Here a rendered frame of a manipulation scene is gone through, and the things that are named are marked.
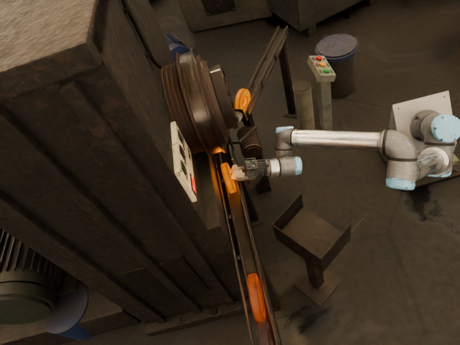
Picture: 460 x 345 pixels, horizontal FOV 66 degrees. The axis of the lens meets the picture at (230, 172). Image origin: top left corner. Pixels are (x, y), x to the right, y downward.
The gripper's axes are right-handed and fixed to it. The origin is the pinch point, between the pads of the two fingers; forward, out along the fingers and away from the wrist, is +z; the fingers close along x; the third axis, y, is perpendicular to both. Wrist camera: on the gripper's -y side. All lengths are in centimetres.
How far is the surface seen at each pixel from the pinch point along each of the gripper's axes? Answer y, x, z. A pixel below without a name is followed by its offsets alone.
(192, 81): 53, -3, 14
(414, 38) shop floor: -22, -157, -194
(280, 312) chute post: -72, 45, -25
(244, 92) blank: 5, -59, -19
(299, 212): -7.0, 21.7, -31.3
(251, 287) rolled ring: 0, 58, 0
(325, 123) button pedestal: -42, -78, -87
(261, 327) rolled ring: -3, 72, -1
